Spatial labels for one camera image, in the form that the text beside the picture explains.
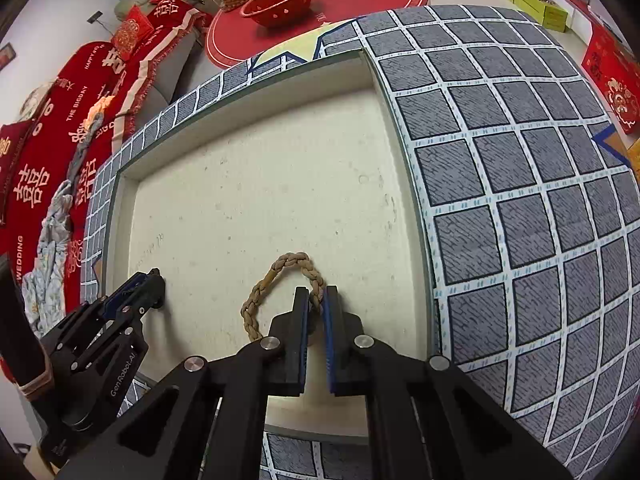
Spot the tan braided rope bracelet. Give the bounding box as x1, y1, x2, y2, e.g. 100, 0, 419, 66
240, 250, 328, 344

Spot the green jewelry tray box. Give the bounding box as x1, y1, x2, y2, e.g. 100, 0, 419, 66
101, 49, 442, 449

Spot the light floral blanket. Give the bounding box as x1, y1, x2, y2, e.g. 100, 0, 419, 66
21, 112, 105, 338

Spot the red wedding sofa cover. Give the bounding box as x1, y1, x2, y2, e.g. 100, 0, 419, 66
0, 0, 214, 386

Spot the grey checkered table cloth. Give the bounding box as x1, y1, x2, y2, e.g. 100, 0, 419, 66
80, 4, 639, 479

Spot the beige armchair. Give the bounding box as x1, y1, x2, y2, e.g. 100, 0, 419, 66
108, 0, 209, 127

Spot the red embroidered cushion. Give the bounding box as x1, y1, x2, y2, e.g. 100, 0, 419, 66
112, 4, 154, 61

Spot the red round floor mat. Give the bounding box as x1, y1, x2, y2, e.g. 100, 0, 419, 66
204, 0, 428, 70

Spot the red plastic colander basket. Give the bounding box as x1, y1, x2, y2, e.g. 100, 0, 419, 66
240, 0, 311, 28

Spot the red gift box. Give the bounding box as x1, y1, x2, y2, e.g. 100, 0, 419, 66
582, 24, 639, 136

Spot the green cardboard box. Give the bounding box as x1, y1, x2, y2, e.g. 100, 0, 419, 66
510, 0, 568, 32

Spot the framed wall picture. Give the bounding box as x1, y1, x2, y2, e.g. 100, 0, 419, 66
0, 44, 16, 70

